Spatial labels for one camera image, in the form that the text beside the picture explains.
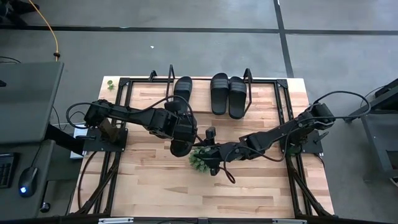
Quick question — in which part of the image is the yellow cable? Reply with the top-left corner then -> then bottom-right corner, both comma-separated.
27,0 -> 60,62

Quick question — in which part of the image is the black metal wooden shelf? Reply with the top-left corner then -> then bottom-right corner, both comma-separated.
148,64 -> 255,121

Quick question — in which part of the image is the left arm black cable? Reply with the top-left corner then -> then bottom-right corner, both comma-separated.
65,101 -> 94,130

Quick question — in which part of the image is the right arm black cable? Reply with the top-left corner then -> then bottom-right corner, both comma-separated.
306,90 -> 373,124

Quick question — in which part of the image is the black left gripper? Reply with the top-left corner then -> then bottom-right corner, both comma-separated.
154,107 -> 199,147

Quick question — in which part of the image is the black rubber slide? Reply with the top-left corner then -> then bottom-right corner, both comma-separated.
170,138 -> 196,158
228,76 -> 248,120
173,76 -> 193,110
210,73 -> 230,116

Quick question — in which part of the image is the dark grey desk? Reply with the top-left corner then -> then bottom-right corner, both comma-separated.
0,139 -> 82,222

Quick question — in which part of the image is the white power strip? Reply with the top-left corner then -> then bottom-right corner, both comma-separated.
69,123 -> 90,160

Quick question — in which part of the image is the black keyboard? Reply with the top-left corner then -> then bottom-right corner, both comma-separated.
0,153 -> 16,190

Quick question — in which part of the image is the black chair base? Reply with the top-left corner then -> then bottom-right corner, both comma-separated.
0,0 -> 40,26

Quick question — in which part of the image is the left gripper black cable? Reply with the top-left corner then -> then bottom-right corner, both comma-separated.
129,95 -> 195,125

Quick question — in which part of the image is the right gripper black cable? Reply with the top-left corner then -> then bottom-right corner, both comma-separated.
221,148 -> 237,185

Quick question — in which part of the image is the green succulent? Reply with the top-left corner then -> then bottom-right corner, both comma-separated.
188,147 -> 216,174

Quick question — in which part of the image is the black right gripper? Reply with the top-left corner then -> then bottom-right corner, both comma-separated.
201,126 -> 249,177

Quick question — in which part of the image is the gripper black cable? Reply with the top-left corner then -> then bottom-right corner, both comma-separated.
221,148 -> 237,185
129,95 -> 195,125

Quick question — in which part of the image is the dark metal cart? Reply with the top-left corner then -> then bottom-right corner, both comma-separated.
344,77 -> 398,184

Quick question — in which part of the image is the grey desk panel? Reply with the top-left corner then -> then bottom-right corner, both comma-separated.
0,61 -> 65,144

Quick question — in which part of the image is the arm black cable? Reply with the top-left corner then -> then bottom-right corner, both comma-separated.
65,101 -> 94,130
306,90 -> 373,124

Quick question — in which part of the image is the black computer mouse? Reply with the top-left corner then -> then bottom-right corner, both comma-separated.
17,166 -> 40,198

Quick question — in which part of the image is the black aluminium table frame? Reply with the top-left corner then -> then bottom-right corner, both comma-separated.
70,76 -> 335,224

